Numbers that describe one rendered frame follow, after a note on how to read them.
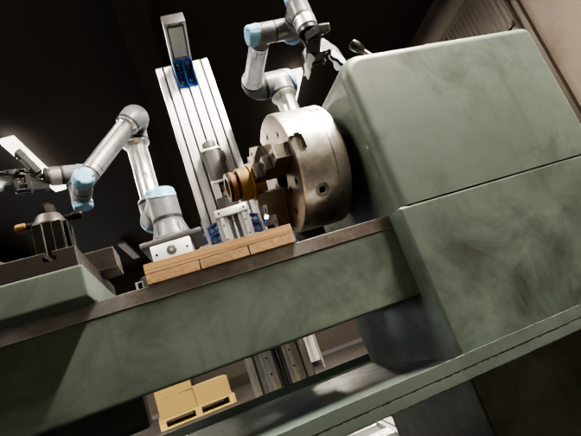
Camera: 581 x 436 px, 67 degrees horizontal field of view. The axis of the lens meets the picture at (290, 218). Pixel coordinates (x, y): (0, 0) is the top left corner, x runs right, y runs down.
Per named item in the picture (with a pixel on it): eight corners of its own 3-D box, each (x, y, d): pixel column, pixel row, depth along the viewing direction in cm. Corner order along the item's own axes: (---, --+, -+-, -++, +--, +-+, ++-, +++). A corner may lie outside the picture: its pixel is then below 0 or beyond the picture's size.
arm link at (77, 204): (73, 203, 163) (67, 176, 166) (73, 214, 173) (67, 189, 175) (96, 200, 168) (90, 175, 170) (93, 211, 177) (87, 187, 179)
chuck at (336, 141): (321, 227, 132) (291, 129, 134) (366, 211, 102) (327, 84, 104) (310, 231, 131) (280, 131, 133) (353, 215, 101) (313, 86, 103)
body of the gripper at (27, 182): (14, 189, 160) (51, 186, 166) (9, 168, 161) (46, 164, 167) (15, 195, 166) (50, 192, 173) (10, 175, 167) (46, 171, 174)
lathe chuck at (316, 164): (310, 231, 131) (280, 131, 133) (353, 215, 101) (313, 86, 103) (283, 239, 128) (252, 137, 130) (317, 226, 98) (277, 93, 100)
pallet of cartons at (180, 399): (151, 436, 633) (138, 386, 651) (162, 424, 731) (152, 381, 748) (236, 403, 658) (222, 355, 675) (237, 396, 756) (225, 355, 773)
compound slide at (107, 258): (124, 274, 111) (119, 255, 112) (118, 266, 101) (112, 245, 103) (35, 299, 105) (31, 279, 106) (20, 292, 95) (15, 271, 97)
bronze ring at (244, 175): (253, 170, 118) (220, 178, 115) (258, 156, 109) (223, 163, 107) (264, 202, 116) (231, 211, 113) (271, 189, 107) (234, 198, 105)
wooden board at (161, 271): (268, 275, 123) (264, 262, 124) (296, 240, 90) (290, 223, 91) (161, 309, 115) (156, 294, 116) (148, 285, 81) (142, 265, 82)
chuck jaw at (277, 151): (290, 158, 113) (299, 132, 102) (296, 175, 111) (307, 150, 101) (249, 168, 110) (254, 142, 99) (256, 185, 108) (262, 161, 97)
